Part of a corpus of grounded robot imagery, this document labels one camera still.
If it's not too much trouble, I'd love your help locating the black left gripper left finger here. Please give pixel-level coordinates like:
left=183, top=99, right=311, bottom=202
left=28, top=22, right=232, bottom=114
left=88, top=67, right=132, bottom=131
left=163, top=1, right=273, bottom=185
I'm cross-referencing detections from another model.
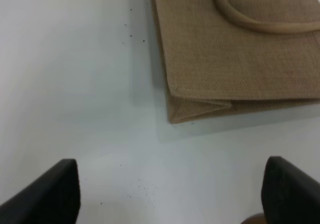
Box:
left=0, top=159, right=81, bottom=223

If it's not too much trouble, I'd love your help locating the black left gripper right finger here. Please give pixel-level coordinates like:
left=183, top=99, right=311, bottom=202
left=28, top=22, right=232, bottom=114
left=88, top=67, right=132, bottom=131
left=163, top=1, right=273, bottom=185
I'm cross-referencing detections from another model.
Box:
left=261, top=156, right=320, bottom=224

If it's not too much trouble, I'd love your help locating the brown linen tote bag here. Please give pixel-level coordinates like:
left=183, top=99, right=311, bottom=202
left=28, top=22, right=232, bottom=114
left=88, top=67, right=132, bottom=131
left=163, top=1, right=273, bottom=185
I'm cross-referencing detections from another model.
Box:
left=151, top=0, right=320, bottom=124

